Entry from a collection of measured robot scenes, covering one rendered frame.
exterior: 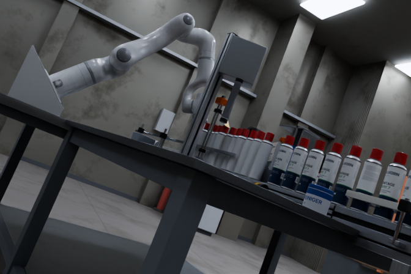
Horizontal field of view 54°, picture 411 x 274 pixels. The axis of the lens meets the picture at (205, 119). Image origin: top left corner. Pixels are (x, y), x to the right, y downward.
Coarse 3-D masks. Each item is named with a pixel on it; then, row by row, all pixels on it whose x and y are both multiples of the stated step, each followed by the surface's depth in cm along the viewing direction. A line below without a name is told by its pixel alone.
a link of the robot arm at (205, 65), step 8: (200, 64) 216; (208, 64) 215; (200, 72) 215; (208, 72) 215; (200, 80) 214; (208, 80) 215; (192, 88) 216; (184, 96) 215; (184, 104) 215; (184, 112) 217
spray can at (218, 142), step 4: (224, 128) 189; (228, 128) 190; (220, 132) 189; (224, 132) 188; (220, 136) 187; (224, 136) 187; (216, 140) 188; (220, 140) 187; (216, 144) 187; (220, 144) 187; (216, 148) 186; (220, 148) 187; (212, 152) 186; (216, 152) 186; (212, 156) 186; (216, 156) 186; (208, 160) 186; (212, 160) 185; (212, 164) 185
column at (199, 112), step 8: (232, 32) 188; (224, 40) 191; (224, 48) 188; (216, 64) 189; (216, 72) 186; (216, 80) 185; (208, 88) 187; (216, 88) 186; (208, 96) 184; (200, 104) 185; (208, 104) 185; (200, 112) 182; (208, 112) 184; (192, 120) 185; (200, 120) 182; (192, 128) 182; (200, 128) 183; (192, 136) 181; (184, 144) 182; (192, 144) 182; (184, 152) 179; (192, 152) 181
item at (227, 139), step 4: (232, 128) 185; (236, 128) 186; (232, 132) 185; (228, 136) 184; (224, 140) 185; (228, 140) 184; (224, 144) 184; (228, 144) 183; (224, 148) 183; (220, 156) 183; (224, 156) 182; (216, 160) 184; (220, 160) 182; (216, 164) 182; (220, 164) 182
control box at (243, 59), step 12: (228, 48) 183; (240, 48) 183; (252, 48) 183; (264, 48) 183; (228, 60) 182; (240, 60) 182; (252, 60) 182; (228, 72) 181; (240, 72) 181; (252, 72) 181; (252, 84) 181
